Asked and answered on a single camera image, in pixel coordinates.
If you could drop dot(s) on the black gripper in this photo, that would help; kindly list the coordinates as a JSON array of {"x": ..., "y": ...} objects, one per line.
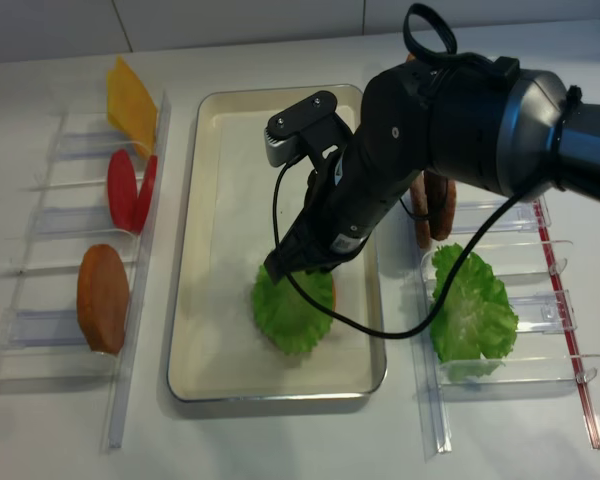
[{"x": 358, "y": 178}]

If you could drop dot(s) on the green lettuce leaf front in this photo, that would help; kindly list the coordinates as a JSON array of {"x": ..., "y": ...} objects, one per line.
[{"x": 291, "y": 323}]

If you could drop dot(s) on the green lettuce leaf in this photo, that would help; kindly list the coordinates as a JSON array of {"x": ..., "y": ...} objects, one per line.
[
  {"x": 291, "y": 323},
  {"x": 476, "y": 328}
]

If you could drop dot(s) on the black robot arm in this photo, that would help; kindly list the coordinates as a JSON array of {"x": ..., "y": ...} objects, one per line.
[{"x": 518, "y": 133}]

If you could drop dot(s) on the red tomato slice right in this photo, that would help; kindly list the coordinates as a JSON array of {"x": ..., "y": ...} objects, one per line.
[{"x": 143, "y": 201}]

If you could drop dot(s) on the red tomato slice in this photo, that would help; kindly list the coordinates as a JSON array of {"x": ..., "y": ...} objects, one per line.
[
  {"x": 143, "y": 201},
  {"x": 121, "y": 189}
]

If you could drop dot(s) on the brown meat patty left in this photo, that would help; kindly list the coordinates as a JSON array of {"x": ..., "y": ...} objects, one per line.
[{"x": 420, "y": 211}]

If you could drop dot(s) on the red tomato slice left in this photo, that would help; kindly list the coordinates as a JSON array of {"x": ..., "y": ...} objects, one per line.
[{"x": 121, "y": 189}]

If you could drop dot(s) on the dark brown meat patty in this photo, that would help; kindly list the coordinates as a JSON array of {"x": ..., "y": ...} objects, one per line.
[{"x": 441, "y": 200}]

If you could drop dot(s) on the green lettuce leaf rear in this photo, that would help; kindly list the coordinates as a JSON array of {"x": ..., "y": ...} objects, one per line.
[{"x": 476, "y": 328}]

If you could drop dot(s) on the orange cheese slice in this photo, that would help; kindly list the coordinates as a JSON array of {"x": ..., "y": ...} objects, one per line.
[{"x": 136, "y": 111}]

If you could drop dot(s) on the yellow cheese slice behind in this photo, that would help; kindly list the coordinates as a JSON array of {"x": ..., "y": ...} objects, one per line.
[{"x": 112, "y": 100}]

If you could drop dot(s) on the white paper tray liner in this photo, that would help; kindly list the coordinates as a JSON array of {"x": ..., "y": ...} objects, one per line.
[{"x": 253, "y": 210}]

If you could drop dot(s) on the cream rectangular metal tray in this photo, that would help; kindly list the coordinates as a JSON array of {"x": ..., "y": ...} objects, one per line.
[{"x": 200, "y": 370}]

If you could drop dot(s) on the brown bun top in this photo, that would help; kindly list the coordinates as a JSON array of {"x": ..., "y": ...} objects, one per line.
[{"x": 102, "y": 299}]

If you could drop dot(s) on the clear acrylic rack right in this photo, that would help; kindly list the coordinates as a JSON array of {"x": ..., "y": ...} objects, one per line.
[{"x": 539, "y": 365}]

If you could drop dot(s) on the clear acrylic rack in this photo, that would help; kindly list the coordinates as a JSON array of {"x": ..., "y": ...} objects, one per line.
[
  {"x": 50, "y": 215},
  {"x": 539, "y": 365}
]

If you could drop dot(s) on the clear acrylic rack left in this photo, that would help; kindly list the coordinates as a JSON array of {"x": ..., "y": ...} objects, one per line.
[{"x": 50, "y": 215}]

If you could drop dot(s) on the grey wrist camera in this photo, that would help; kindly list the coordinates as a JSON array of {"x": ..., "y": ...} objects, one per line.
[{"x": 301, "y": 129}]

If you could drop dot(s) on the red strip rail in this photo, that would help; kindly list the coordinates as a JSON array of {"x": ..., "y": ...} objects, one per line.
[{"x": 567, "y": 324}]

